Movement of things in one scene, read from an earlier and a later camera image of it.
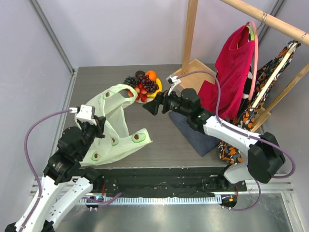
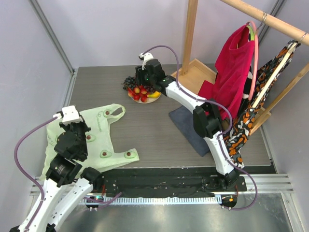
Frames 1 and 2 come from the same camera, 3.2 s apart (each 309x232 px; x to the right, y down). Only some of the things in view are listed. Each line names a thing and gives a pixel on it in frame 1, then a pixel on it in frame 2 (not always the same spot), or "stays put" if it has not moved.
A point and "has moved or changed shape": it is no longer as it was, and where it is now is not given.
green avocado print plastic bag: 111,105 has moved or changed shape
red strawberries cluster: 142,93 stays put
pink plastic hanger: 256,61 stays put
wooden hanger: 272,80 stays put
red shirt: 232,68 stays put
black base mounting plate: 170,182 stays put
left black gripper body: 91,131 -> 80,128
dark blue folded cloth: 201,142 stays put
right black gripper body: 164,102 -> 140,75
